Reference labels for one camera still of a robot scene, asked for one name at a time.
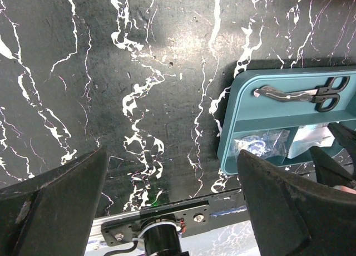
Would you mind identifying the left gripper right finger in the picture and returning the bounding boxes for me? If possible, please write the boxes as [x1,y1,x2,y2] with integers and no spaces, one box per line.
[238,151,355,255]

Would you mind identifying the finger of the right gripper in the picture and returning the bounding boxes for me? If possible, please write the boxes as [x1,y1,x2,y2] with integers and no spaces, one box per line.
[309,146,355,188]
[328,122,355,159]

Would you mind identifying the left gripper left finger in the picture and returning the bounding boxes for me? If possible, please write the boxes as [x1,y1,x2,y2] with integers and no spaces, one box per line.
[1,147,108,255]

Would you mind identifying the black handled scissors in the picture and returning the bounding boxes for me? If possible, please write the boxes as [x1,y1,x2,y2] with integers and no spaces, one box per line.
[253,76,350,113]

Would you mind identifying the teal divided tray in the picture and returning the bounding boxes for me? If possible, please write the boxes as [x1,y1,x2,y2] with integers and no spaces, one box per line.
[217,66,355,175]

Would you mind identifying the aluminium frame rail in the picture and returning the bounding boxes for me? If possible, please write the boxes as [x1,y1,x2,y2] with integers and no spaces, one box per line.
[85,189,249,255]

